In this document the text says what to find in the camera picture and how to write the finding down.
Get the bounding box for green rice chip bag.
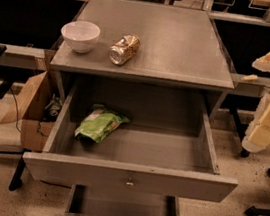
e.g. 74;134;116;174
74;104;130;143

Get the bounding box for grey cabinet with counter top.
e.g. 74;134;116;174
50;0;234;124

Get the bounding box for open grey top drawer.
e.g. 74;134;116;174
18;68;251;212

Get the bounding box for open grey drawer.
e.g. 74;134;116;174
18;68;251;212
54;184;180;216

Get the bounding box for brass drawer knob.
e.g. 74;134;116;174
125;180;135;189

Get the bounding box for open grey lower drawer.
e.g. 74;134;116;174
54;184;180;216

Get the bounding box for small yellow foam scrap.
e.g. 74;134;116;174
241;74;258;81

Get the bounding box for crushed gold soda can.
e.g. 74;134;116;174
109;34;141;66

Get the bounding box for white ceramic bowl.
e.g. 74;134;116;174
61;21;101;53

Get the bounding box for crumpled can in box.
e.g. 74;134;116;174
42;95;63;122

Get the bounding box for brown cardboard box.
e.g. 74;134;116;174
0;72;54;152

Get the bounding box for black table leg left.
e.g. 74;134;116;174
0;145;28;191

